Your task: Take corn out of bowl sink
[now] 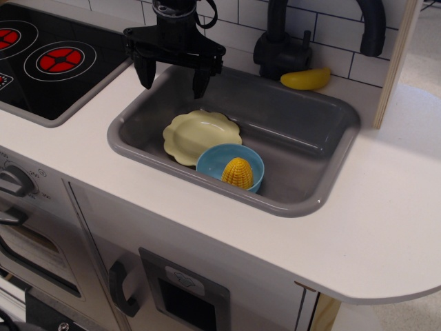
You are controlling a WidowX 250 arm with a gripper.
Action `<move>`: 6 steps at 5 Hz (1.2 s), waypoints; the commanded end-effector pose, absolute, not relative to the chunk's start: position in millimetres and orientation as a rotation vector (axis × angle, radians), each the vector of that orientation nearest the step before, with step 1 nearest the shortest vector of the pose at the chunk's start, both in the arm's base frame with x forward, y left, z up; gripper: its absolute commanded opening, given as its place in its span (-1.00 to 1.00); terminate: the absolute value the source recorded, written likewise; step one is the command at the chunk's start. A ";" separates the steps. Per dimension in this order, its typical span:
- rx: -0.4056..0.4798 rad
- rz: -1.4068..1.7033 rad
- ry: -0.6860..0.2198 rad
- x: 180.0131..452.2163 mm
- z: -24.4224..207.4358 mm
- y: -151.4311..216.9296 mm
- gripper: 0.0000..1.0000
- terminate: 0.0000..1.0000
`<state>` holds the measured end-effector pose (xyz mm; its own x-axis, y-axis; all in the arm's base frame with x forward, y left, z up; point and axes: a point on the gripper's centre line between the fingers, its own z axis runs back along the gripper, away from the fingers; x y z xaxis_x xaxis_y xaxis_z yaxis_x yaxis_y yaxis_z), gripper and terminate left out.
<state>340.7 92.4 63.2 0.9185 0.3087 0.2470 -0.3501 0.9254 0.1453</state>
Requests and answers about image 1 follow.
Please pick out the grey oven knob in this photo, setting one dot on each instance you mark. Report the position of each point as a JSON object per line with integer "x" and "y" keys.
{"x": 16, "y": 182}

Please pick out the yellow toy banana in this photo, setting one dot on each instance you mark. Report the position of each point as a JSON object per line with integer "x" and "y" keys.
{"x": 312, "y": 79}

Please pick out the black toy faucet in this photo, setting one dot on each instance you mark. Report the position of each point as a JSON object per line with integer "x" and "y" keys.
{"x": 276, "y": 53}

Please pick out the light blue bowl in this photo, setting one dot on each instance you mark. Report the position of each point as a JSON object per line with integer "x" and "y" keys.
{"x": 213, "y": 161}

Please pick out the grey oven door handle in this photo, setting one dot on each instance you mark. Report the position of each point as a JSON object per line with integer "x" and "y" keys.
{"x": 13, "y": 217}

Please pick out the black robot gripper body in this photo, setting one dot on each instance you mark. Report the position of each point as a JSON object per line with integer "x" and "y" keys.
{"x": 175, "y": 38}

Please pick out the dark grey cabinet door handle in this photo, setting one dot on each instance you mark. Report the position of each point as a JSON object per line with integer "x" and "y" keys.
{"x": 117, "y": 275}

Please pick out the yellow toy corn cob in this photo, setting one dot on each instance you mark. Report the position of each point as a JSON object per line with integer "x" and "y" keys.
{"x": 238, "y": 172}

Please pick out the grey dispenser panel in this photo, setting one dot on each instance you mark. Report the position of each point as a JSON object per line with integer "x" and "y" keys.
{"x": 185, "y": 296}

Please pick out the light wooden side post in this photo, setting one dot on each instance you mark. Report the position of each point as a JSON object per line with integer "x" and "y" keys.
{"x": 400, "y": 47}

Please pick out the grey plastic sink basin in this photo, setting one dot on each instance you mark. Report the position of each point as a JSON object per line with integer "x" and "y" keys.
{"x": 248, "y": 138}

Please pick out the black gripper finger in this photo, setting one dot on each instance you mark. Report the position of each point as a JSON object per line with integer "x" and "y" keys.
{"x": 145, "y": 69}
{"x": 200, "y": 81}

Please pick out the pale yellow scalloped plate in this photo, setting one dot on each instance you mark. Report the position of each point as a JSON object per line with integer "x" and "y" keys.
{"x": 189, "y": 135}

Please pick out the black toy stove top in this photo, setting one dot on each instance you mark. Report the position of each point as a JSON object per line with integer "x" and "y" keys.
{"x": 53, "y": 66}

